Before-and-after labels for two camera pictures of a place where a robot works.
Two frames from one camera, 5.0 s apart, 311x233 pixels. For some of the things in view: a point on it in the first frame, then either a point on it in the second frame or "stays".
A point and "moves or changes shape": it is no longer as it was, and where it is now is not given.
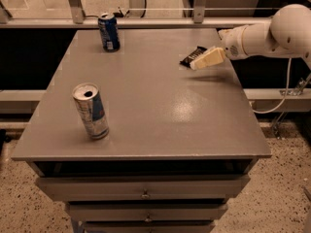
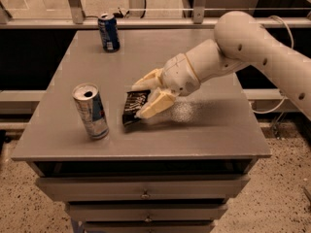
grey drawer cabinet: [182, 141] stays
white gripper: [232, 45] → [177, 72]
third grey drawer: [148, 226] stays
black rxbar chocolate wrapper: [191, 56] moves or changes shape
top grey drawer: [145, 187] stays
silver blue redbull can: [88, 98] stays
